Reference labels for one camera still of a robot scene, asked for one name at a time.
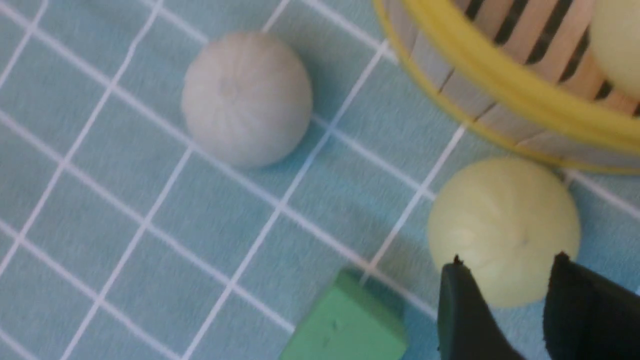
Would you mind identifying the yellow bun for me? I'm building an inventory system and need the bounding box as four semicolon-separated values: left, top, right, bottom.
589;0;640;100
425;157;582;308

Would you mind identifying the white bun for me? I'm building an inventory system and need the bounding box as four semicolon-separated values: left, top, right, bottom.
180;32;314;169

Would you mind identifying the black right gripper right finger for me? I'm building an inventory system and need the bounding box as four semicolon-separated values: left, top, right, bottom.
542;252;640;360

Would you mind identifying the green checkered tablecloth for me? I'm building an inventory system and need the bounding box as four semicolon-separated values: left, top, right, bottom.
0;0;640;360

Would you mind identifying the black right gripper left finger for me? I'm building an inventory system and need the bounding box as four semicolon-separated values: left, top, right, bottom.
437;255;524;360

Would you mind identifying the bamboo steamer tray yellow rim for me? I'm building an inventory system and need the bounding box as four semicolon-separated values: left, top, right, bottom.
373;0;640;175

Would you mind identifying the green cube block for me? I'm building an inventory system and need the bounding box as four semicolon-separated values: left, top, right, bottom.
279;269;409;360

